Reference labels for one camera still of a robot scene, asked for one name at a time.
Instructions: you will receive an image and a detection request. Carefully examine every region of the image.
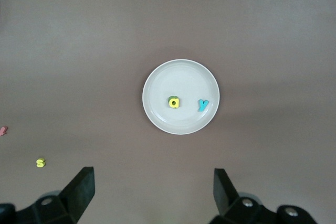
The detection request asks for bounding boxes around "teal foam letter y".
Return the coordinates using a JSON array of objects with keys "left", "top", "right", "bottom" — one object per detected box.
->
[{"left": 197, "top": 99, "right": 210, "bottom": 112}]

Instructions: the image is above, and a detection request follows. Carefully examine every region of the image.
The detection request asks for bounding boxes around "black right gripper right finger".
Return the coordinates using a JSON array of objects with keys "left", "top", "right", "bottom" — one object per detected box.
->
[{"left": 211, "top": 168, "right": 320, "bottom": 224}]

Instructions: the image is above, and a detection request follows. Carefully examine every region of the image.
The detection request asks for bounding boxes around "brown table cover sheet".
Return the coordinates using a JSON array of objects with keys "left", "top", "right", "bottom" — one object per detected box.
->
[{"left": 0, "top": 0, "right": 336, "bottom": 224}]

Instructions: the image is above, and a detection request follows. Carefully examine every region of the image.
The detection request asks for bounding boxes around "beige brown round plate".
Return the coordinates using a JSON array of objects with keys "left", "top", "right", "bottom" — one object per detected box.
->
[{"left": 142, "top": 59, "right": 221, "bottom": 135}]

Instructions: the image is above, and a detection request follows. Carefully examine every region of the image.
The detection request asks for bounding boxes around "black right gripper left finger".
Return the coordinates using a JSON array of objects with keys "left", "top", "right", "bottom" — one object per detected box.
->
[{"left": 0, "top": 166, "right": 95, "bottom": 224}]

